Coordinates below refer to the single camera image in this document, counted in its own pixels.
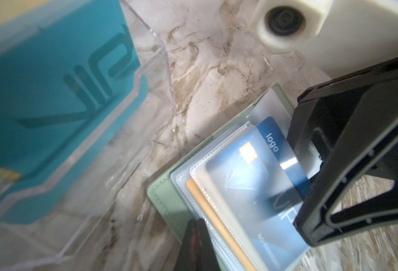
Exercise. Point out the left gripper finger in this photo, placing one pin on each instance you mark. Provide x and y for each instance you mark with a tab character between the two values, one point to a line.
197	252

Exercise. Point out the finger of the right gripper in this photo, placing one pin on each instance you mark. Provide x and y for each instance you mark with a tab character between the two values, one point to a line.
353	123

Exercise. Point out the gold card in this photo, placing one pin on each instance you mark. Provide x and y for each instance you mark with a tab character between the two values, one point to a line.
219	226

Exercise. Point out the green card holder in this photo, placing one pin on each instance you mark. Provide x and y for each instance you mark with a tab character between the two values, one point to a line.
176	204

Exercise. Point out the blue card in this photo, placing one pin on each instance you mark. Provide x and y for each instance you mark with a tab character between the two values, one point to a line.
264	185

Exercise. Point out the teal VIP credit card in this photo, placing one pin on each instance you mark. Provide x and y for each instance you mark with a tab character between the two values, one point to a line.
57	87

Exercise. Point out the clear acrylic card stand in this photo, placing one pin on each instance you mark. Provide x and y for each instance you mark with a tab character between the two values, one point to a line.
49	224

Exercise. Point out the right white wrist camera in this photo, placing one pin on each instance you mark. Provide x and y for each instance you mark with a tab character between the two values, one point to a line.
339	37

